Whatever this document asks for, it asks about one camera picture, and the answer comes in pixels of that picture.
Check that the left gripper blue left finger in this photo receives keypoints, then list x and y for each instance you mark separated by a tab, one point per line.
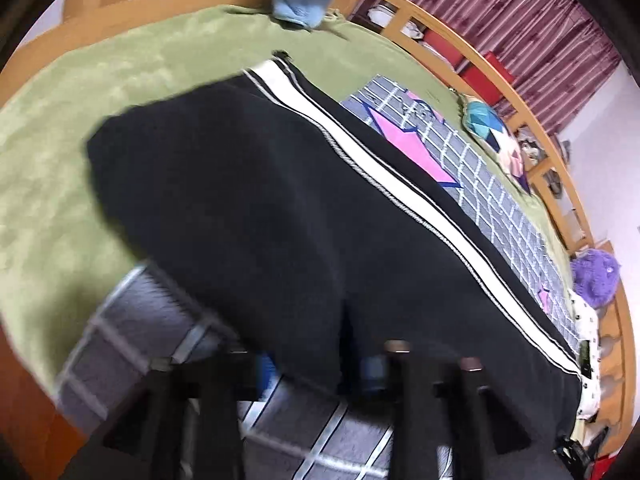
266	376

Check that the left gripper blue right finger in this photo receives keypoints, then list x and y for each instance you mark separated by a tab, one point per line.
373	373

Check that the black pants with white stripe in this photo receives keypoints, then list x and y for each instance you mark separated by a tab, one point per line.
319	241

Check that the grey grid star blanket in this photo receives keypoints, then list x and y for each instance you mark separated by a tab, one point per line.
293	432

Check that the white black dotted cloth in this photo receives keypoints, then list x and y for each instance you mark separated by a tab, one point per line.
587	326

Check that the purple plush toy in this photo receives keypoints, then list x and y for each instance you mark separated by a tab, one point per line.
596	275

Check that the green bed blanket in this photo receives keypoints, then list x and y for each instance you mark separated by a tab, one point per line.
60	255

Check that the colourful geometric pillow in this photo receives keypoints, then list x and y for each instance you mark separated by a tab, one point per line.
483	122

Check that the red box right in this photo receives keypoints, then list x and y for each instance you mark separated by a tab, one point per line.
476	79

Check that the red box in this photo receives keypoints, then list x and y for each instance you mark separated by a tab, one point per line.
476	79
442	47

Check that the red box left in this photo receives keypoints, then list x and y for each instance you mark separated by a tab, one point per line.
442	47

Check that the maroon patterned curtain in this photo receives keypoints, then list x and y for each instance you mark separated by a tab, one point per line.
556	52

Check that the wooden bed frame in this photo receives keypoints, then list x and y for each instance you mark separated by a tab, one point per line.
34	33

